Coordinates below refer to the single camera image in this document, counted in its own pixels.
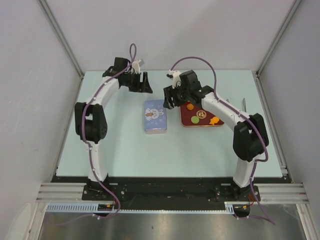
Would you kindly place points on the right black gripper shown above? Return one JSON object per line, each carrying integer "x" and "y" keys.
{"x": 169, "y": 93}

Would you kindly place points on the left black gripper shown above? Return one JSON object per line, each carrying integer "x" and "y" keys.
{"x": 141, "y": 87}

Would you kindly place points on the silver tin lid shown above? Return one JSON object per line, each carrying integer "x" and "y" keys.
{"x": 154, "y": 114}

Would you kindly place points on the lavender cookie tin box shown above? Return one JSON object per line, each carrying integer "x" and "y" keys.
{"x": 155, "y": 131}

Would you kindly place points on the metal tongs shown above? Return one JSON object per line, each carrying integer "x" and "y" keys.
{"x": 243, "y": 104}

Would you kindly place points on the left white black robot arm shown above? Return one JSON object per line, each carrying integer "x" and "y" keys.
{"x": 90, "y": 120}

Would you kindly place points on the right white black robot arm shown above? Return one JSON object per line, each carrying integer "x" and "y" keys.
{"x": 250, "y": 138}

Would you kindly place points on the orange pumpkin cookie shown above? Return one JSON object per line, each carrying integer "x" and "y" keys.
{"x": 190, "y": 107}

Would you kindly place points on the green round cookie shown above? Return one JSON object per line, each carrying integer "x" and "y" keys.
{"x": 194, "y": 120}

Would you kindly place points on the orange fish cookie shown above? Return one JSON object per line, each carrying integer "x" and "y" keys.
{"x": 214, "y": 121}

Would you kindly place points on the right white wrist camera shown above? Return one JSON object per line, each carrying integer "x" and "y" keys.
{"x": 174, "y": 75}

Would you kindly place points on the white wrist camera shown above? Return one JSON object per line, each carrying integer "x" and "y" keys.
{"x": 174, "y": 75}
{"x": 136, "y": 66}

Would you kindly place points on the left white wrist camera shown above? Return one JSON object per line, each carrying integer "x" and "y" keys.
{"x": 136, "y": 66}

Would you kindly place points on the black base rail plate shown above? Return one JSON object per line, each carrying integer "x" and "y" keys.
{"x": 170, "y": 194}

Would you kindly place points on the aluminium corner post left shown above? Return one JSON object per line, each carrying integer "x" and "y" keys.
{"x": 57, "y": 30}

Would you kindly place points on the aluminium corner post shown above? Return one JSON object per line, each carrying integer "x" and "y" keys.
{"x": 279, "y": 35}
{"x": 57, "y": 30}

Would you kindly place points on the aluminium frame rail right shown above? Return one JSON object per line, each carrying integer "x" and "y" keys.
{"x": 282, "y": 193}

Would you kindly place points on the aluminium frame rail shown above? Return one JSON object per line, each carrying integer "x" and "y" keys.
{"x": 60, "y": 192}
{"x": 282, "y": 193}

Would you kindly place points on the aluminium frame rail left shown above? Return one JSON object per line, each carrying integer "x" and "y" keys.
{"x": 60, "y": 192}

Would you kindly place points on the aluminium corner post right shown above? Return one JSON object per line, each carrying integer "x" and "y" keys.
{"x": 279, "y": 35}

